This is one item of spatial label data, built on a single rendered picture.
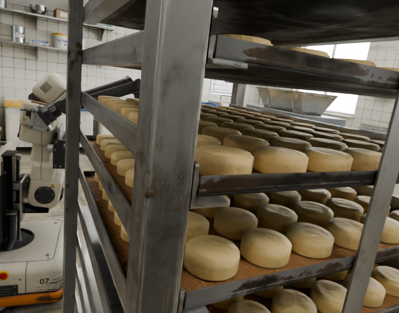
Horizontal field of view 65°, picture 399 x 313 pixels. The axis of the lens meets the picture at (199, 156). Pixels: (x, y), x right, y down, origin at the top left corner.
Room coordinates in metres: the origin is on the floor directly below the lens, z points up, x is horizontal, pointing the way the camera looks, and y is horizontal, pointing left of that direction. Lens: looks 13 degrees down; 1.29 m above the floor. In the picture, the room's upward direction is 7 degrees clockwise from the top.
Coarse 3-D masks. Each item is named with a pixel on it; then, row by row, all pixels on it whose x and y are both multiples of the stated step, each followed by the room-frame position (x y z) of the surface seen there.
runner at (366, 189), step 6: (354, 186) 0.54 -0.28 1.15; (360, 186) 0.53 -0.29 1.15; (366, 186) 0.52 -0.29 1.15; (360, 192) 0.53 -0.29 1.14; (366, 192) 0.52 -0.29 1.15; (396, 198) 0.48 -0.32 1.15; (390, 204) 0.48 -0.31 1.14; (396, 204) 0.47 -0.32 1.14; (390, 210) 0.48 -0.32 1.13; (396, 210) 0.47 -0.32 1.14
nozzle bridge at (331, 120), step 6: (252, 108) 2.50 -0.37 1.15; (258, 108) 2.35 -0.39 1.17; (264, 108) 2.27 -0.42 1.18; (270, 108) 2.28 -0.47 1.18; (288, 114) 1.99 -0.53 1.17; (294, 114) 1.94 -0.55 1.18; (300, 114) 1.96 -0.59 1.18; (318, 120) 1.90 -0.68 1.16; (324, 120) 1.92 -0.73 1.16; (330, 120) 1.93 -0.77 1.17; (336, 120) 1.95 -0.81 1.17; (342, 120) 1.97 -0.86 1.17; (342, 126) 1.97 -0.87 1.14
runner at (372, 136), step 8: (232, 104) 0.93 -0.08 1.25; (264, 112) 0.80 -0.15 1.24; (272, 112) 0.77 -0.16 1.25; (296, 120) 0.69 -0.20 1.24; (304, 120) 0.67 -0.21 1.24; (312, 120) 0.66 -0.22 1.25; (328, 128) 0.62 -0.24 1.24; (336, 128) 0.60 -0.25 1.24; (344, 128) 0.58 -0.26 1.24; (368, 136) 0.54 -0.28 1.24; (376, 136) 0.53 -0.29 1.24; (384, 136) 0.52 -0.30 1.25
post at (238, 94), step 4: (236, 84) 0.93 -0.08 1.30; (240, 84) 0.93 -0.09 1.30; (244, 84) 0.93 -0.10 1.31; (232, 88) 0.95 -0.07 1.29; (236, 88) 0.93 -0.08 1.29; (240, 88) 0.93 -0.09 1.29; (244, 88) 0.93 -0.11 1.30; (232, 92) 0.94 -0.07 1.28; (236, 92) 0.93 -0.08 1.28; (240, 92) 0.93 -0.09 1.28; (244, 92) 0.93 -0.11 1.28; (232, 96) 0.94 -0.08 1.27; (236, 96) 0.92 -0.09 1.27; (240, 96) 0.93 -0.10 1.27; (244, 96) 0.94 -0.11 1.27; (232, 100) 0.94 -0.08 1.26; (236, 100) 0.92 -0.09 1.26; (240, 100) 0.93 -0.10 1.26; (236, 104) 0.92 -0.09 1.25; (240, 104) 0.93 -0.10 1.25
